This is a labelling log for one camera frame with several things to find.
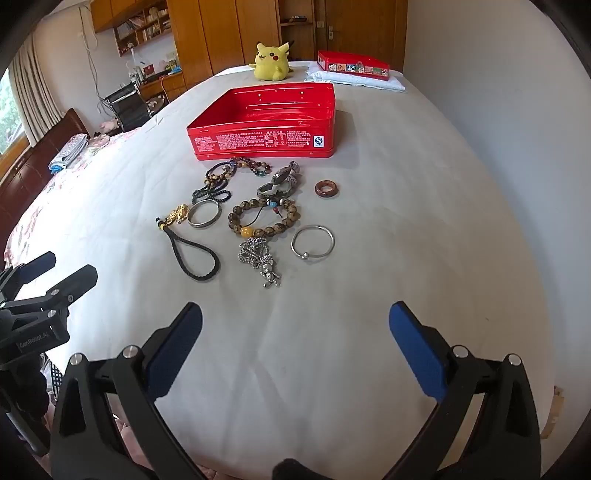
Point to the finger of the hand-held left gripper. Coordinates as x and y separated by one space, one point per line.
39 266
74 281

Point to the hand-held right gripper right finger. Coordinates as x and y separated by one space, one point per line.
415 353

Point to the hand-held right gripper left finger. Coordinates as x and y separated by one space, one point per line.
178 353

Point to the wide silver bangle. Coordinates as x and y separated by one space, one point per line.
190 220

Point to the silver wristwatch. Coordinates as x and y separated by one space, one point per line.
280 175

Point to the red plastic tray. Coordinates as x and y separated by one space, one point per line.
258 141

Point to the floral bed sheet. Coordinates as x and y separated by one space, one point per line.
51 198

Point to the dark wooden headboard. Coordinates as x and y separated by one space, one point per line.
27 170

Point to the folded patterned cloth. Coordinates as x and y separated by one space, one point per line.
69 150

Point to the thin silver bangle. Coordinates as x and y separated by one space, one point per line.
304 256

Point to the pink soft toy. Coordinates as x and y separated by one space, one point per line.
110 124

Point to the beige curtain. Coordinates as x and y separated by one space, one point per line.
34 92

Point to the black office chair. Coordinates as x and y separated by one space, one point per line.
127 108

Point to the wooden desk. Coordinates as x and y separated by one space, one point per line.
168 85

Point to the white lace cloth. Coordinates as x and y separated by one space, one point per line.
364 83

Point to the wooden wardrobe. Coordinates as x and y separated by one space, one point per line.
221 32

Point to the red cartoon print tin lid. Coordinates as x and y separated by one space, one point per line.
353 64

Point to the yellow plush toy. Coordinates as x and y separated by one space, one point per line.
272 62

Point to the wooden door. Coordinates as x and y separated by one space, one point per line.
364 23

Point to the wooden wall bookshelf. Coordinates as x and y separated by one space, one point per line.
138 23

